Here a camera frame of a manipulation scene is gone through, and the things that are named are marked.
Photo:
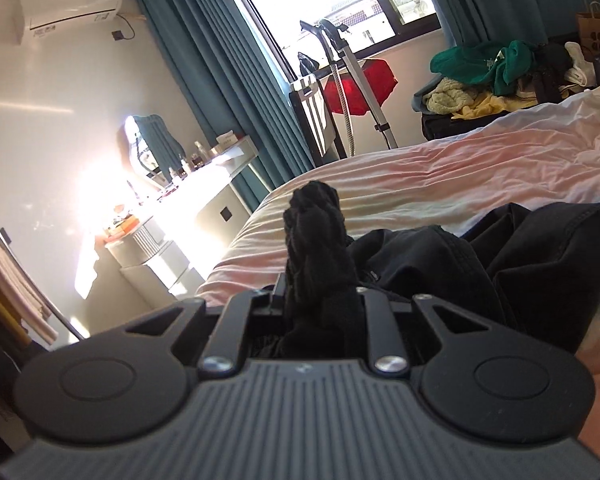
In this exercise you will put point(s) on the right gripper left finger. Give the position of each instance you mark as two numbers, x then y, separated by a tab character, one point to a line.
248	319

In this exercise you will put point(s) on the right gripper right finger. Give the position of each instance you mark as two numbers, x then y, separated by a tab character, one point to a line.
386	351

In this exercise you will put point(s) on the pink bed sheet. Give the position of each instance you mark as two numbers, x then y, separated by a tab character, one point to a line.
532	158

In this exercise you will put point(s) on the black framed window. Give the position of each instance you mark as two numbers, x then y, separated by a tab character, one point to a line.
372	25

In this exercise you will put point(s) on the white drawer cabinet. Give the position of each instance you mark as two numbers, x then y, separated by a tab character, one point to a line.
155	265

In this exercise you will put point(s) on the teal framed vanity mirror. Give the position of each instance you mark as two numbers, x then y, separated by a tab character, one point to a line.
166	151

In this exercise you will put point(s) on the brown paper bag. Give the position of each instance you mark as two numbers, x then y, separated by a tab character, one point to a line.
589	30

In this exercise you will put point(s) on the cream knit garment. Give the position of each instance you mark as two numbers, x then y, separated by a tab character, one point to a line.
449	97

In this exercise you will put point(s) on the left teal curtain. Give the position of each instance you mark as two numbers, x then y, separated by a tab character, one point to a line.
230	85

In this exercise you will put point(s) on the black garment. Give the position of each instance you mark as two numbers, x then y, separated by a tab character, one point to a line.
535	271

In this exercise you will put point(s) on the silver tripod stand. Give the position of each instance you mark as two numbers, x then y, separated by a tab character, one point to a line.
338	50

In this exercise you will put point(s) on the green garment pile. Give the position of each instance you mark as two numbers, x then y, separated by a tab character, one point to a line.
490	64

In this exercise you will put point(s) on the white vanity desk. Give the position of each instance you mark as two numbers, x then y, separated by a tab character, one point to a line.
205	212

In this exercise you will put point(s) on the white air conditioner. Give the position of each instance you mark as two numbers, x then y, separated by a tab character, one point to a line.
39	18

